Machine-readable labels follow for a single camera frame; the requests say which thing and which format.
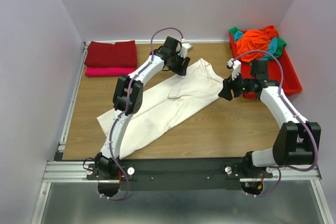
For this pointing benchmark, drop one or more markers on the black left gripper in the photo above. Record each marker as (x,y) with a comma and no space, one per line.
(180,70)

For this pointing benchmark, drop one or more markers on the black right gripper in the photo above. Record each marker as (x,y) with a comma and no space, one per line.
(228,84)

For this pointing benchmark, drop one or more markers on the white t-shirt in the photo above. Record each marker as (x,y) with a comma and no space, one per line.
(169,103)

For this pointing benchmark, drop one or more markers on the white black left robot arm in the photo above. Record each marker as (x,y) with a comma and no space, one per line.
(128,96)

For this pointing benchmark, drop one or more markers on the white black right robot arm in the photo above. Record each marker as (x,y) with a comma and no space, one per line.
(296,145)

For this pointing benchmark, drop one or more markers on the dark red folded t-shirt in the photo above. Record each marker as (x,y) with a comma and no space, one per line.
(105,55)

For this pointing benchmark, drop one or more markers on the red plastic bin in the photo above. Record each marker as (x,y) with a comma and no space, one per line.
(291,84)

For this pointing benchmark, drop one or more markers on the orange t-shirt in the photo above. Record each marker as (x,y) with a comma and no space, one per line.
(254,39)

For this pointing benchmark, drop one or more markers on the teal t-shirt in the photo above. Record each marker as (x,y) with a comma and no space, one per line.
(272,49)

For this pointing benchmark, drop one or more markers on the green t-shirt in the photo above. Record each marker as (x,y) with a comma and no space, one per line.
(281,42)

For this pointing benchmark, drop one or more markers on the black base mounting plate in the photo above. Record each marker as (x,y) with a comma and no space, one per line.
(234,173)

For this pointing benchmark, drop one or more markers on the pink folded t-shirt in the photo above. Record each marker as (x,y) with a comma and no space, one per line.
(107,72)

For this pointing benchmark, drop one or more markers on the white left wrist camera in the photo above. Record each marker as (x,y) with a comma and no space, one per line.
(185,48)

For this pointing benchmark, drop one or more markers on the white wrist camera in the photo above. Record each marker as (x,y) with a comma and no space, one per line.
(235,67)
(185,48)

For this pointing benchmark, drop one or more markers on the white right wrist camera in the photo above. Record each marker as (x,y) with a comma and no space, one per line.
(235,67)

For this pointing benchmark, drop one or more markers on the aluminium left side rail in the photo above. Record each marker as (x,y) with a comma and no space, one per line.
(64,134)

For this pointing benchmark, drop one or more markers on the aluminium frame rail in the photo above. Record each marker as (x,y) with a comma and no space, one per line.
(74,172)

